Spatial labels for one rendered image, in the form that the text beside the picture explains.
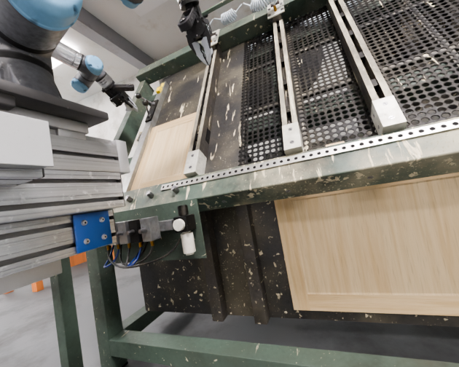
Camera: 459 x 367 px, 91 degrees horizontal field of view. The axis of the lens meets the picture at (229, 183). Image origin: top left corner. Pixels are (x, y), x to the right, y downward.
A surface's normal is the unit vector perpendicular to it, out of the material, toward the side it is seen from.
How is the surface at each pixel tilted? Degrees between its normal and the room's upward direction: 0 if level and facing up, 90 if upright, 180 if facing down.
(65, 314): 90
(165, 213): 90
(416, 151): 58
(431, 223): 90
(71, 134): 90
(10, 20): 143
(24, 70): 72
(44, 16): 177
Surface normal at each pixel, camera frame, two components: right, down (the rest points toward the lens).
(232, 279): -0.39, 0.01
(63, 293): 0.90, -0.18
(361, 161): -0.42, -0.51
